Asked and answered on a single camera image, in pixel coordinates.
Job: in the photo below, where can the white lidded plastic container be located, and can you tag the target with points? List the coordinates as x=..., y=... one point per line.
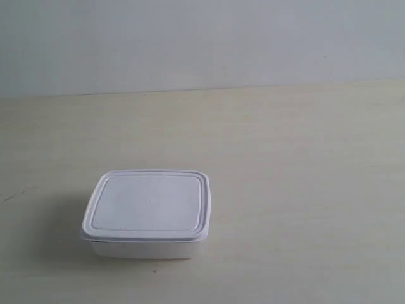
x=148, y=214

